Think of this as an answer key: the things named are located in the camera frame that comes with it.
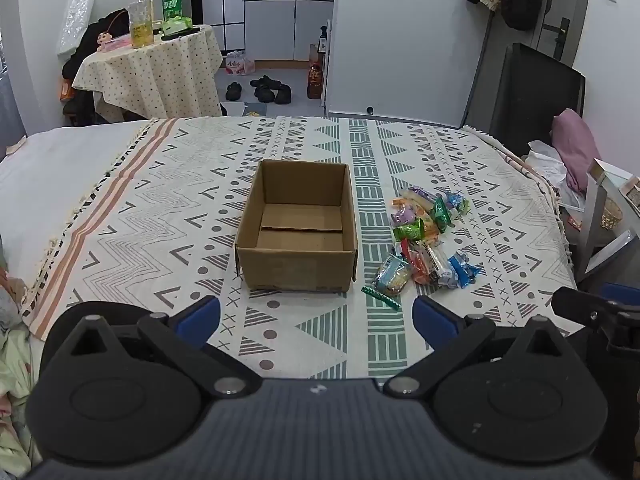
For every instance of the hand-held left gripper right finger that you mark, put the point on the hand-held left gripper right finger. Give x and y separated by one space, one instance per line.
432 320

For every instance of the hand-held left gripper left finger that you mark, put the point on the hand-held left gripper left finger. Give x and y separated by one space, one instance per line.
200 317

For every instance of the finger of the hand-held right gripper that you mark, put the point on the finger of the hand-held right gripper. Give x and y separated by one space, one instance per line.
622 291
580 305

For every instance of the pile of mixed snacks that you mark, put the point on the pile of mixed snacks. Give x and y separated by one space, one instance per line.
435 260

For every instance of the clear blue snack packet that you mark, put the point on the clear blue snack packet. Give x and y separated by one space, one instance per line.
392 275

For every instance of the light green snack packet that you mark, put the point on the light green snack packet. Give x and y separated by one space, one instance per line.
407 231

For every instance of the brown cardboard box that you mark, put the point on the brown cardboard box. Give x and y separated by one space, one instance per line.
300 260

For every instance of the white shelf unit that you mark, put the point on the white shelf unit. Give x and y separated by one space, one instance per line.
607 250

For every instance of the wicker basket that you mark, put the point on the wicker basket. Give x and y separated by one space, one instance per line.
611 215

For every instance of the white plastic bag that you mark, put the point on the white plastic bag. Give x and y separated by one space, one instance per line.
545 165

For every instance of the pink cloth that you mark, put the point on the pink cloth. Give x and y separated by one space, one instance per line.
577 147

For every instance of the light green quilt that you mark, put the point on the light green quilt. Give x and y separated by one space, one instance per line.
12 385

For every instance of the white bed sheet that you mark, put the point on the white bed sheet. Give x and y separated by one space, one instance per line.
65 160

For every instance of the white paper on floor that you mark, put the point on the white paper on floor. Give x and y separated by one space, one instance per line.
232 108

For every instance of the black slipper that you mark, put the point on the black slipper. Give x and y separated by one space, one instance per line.
283 94
233 91
265 94
265 81

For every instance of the grey leaning board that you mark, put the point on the grey leaning board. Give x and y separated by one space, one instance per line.
480 80

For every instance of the table with dotted tablecloth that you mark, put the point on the table with dotted tablecloth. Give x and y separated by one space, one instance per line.
150 75

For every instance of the pink water bottle pack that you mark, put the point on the pink water bottle pack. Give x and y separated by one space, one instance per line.
239 63

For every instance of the brown jug bottle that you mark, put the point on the brown jug bottle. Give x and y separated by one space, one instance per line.
315 80

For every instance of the black tray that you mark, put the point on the black tray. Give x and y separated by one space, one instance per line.
200 30

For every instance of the pink box with doll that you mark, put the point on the pink box with doll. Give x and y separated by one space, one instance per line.
115 42

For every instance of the grey door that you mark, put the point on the grey door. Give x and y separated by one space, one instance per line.
562 5

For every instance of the green tissue pack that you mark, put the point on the green tissue pack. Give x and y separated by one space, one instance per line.
177 25

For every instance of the white kitchen cabinet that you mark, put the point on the white kitchen cabinet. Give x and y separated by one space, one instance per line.
280 30

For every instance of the white spray bottle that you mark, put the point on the white spray bottle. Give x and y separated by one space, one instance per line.
323 40

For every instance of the yellow oil bottle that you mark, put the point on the yellow oil bottle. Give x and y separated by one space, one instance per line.
141 22

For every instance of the black clothes on chair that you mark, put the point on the black clothes on chair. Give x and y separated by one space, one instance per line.
95 35

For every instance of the green soda bottle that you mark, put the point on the green soda bottle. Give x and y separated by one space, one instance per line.
172 2

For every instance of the bubble-wrapped white panel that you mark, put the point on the bubble-wrapped white panel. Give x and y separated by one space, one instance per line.
75 20

